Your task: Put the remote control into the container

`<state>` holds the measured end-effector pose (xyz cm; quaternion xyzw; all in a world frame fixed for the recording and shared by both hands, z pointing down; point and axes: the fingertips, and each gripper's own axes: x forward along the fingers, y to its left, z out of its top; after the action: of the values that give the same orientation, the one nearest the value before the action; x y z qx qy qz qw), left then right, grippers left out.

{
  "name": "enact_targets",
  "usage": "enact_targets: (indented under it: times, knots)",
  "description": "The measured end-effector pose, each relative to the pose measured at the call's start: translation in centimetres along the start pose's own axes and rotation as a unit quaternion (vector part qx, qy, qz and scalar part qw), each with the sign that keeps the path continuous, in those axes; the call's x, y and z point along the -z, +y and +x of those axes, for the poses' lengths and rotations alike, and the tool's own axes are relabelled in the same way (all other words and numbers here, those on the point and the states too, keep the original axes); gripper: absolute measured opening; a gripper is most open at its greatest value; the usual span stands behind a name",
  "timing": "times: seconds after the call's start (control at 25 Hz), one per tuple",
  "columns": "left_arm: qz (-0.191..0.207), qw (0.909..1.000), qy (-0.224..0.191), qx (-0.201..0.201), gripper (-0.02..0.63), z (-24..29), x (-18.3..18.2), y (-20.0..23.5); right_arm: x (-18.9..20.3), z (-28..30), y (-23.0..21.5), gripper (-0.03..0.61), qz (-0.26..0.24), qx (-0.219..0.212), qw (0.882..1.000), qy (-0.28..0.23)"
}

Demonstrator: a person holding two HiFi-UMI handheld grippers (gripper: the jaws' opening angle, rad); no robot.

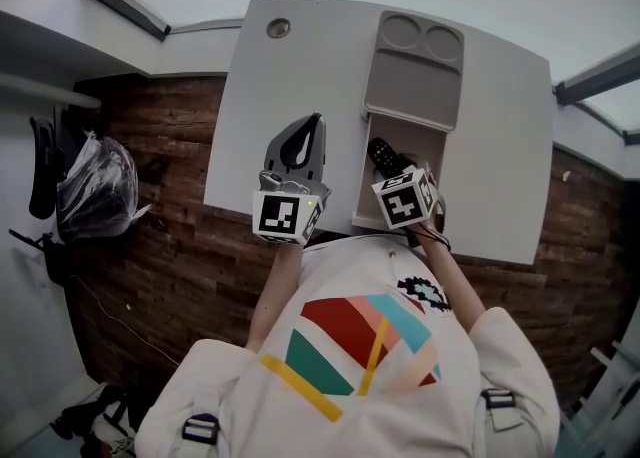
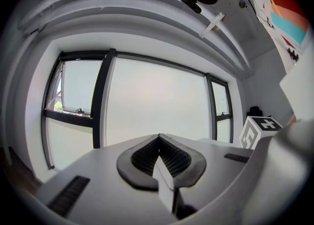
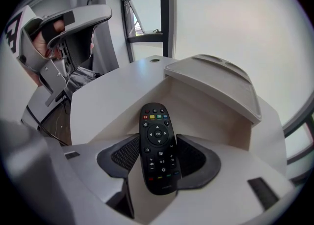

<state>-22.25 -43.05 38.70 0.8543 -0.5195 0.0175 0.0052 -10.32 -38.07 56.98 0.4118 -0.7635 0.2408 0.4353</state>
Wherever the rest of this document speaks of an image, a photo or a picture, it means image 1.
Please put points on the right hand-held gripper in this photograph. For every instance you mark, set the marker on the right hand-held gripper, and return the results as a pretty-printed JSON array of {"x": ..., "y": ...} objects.
[{"x": 402, "y": 206}]

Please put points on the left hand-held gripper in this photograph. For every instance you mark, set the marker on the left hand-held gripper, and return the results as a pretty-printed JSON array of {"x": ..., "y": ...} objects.
[{"x": 277, "y": 213}]

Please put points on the black remote control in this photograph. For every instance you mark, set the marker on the black remote control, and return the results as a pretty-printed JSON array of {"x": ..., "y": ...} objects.
[{"x": 382, "y": 153}]

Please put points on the white tray compartment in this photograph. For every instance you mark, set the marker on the white tray compartment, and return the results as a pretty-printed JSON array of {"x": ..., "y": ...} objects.
[{"x": 430, "y": 146}]

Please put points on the grey compartment tray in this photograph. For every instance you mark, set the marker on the grey compartment tray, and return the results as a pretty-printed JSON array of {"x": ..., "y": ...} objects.
[{"x": 410, "y": 81}]

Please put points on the person's left forearm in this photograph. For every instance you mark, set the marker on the person's left forearm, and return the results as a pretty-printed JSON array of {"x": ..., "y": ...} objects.
[{"x": 275, "y": 291}]

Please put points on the person's right forearm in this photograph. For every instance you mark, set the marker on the person's right forearm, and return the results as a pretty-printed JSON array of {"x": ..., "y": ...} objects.
[{"x": 450, "y": 276}]

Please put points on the clear plastic cover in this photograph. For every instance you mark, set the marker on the clear plastic cover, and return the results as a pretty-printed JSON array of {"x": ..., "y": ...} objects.
[{"x": 100, "y": 186}]

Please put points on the white printed shirt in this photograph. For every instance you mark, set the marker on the white printed shirt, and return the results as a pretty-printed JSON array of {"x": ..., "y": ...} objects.
[{"x": 250, "y": 396}]

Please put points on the black office chair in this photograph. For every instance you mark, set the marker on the black office chair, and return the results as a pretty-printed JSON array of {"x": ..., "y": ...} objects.
[{"x": 40, "y": 166}]

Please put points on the grey metal rack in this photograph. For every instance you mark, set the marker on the grey metal rack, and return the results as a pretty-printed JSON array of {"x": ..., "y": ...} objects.
[{"x": 610, "y": 381}]

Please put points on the black and white bag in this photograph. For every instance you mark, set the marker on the black and white bag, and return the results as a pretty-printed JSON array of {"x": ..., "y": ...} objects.
[{"x": 112, "y": 426}]

